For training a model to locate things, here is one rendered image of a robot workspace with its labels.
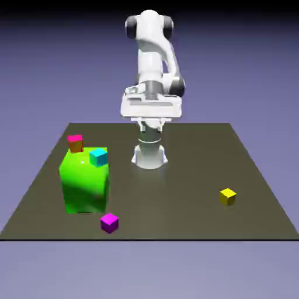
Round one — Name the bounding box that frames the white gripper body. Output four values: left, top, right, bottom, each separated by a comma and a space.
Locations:
120, 93, 183, 123

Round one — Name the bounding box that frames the small cyan cube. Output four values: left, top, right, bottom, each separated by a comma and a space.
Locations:
88, 148, 109, 168

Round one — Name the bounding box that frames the small pink cube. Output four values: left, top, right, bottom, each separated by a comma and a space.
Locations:
67, 134, 84, 154

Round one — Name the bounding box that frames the small yellow cube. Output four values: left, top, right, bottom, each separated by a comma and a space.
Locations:
219, 187, 237, 207

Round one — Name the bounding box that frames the small magenta cube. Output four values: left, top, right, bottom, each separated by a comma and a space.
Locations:
99, 212, 120, 234

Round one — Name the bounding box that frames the large green box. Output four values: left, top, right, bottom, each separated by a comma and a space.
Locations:
58, 147, 110, 214

